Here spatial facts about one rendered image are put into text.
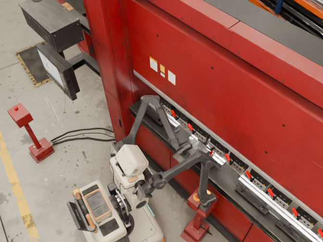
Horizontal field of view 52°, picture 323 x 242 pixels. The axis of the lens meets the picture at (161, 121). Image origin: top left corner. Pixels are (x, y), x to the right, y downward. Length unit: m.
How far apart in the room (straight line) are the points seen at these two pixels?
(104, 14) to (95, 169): 2.04
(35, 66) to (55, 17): 2.71
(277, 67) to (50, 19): 1.67
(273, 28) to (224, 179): 1.44
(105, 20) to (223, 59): 0.97
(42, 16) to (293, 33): 1.78
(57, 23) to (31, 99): 2.43
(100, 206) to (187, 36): 1.49
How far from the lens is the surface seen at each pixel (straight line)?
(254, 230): 2.97
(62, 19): 2.65
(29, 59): 5.51
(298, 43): 1.88
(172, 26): 2.27
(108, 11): 2.55
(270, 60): 1.80
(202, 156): 2.37
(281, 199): 2.58
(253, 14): 2.01
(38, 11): 2.79
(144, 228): 3.33
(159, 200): 3.73
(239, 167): 2.65
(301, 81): 1.76
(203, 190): 2.63
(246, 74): 1.98
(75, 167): 4.07
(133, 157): 2.38
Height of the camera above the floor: 3.42
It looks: 53 degrees down
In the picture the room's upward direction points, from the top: 2 degrees counter-clockwise
